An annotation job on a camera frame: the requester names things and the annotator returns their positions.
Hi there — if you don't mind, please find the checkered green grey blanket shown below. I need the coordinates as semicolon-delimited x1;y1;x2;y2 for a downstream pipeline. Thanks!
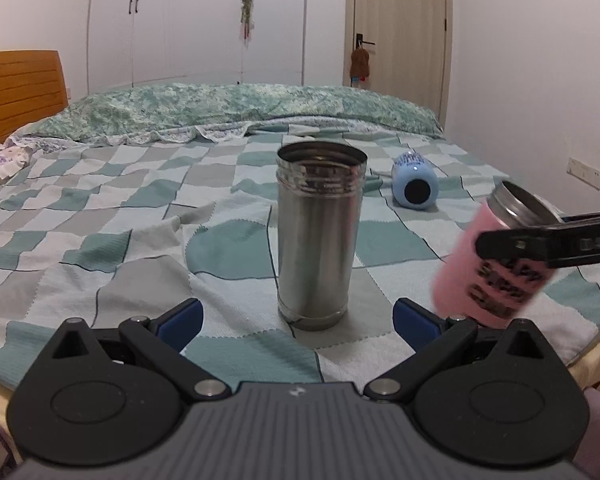
0;121;600;392

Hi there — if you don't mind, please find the white wall socket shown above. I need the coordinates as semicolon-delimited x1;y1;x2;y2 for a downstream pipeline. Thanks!
565;157;600;191

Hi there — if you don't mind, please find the green floral pillow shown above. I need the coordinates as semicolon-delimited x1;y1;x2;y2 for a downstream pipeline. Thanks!
16;82;446;147

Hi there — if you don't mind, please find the purple floral frilled pillow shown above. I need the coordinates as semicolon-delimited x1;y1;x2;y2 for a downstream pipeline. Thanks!
0;134;47;192

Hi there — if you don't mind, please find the stainless steel cup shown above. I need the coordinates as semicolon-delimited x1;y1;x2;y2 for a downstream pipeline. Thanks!
276;141;369;332

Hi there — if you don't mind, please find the wooden headboard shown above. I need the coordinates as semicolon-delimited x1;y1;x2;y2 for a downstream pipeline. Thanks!
0;50;72;159

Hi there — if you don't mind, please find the pink cup with black print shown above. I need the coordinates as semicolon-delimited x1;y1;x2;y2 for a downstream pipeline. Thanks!
431;180;567;330

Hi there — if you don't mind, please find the white wardrobe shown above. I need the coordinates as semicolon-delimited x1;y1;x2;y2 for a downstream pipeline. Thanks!
86;0;310;95

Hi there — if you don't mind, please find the brown hanging plush toy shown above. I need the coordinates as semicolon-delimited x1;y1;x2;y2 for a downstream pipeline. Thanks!
349;45;372;89

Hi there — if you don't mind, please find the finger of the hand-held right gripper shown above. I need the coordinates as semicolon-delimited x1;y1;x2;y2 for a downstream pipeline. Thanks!
474;226;600;269
560;212;600;227

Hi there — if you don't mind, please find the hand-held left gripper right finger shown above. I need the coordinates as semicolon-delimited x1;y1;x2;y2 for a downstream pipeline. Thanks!
362;297;551;402

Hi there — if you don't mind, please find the light blue cup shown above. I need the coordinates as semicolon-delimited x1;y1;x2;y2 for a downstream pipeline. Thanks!
391;151;437;209

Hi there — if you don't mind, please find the beige door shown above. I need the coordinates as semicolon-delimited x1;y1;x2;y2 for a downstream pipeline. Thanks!
344;0;454;127

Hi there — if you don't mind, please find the hanging green ornament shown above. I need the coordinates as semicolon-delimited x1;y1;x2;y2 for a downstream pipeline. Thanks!
237;0;256;42

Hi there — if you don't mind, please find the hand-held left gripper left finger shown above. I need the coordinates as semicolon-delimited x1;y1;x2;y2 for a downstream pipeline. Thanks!
50;298;232;404

